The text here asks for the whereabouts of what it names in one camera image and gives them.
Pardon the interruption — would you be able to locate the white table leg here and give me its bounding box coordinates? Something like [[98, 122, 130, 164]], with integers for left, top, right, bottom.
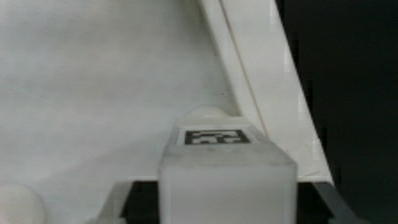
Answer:
[[158, 106, 297, 224]]

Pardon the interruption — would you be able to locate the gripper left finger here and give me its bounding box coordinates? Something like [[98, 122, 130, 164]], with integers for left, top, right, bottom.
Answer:
[[87, 180, 160, 224]]

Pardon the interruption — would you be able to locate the white square table top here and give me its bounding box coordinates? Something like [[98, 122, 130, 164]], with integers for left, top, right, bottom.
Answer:
[[0, 0, 330, 224]]

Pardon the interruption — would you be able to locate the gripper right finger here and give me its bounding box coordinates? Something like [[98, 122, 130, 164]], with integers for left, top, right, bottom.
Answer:
[[297, 182, 371, 224]]

